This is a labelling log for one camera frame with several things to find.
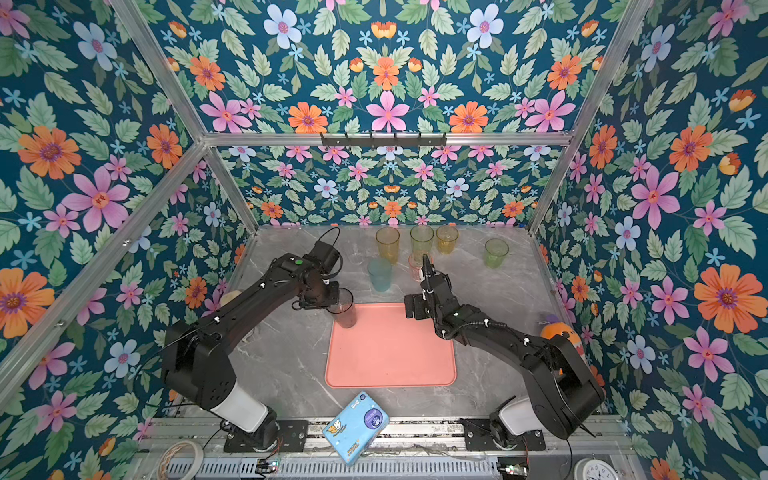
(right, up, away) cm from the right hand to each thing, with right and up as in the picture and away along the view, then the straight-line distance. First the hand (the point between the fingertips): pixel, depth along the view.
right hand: (418, 295), depth 88 cm
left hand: (-23, 0, -5) cm, 24 cm away
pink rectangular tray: (-10, -17, 0) cm, 19 cm away
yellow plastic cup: (-10, +17, +10) cm, 22 cm away
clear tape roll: (-53, -37, -19) cm, 67 cm away
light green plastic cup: (+29, +14, +18) cm, 36 cm away
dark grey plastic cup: (-21, -4, -6) cm, 22 cm away
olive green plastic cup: (+2, +18, +18) cm, 26 cm away
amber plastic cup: (+12, +20, +23) cm, 33 cm away
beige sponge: (-61, -1, +7) cm, 62 cm away
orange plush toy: (+39, -8, -6) cm, 41 cm away
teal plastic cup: (-12, +7, +6) cm, 15 cm away
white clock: (+39, -36, -22) cm, 58 cm away
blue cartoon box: (-16, -29, -18) cm, 38 cm away
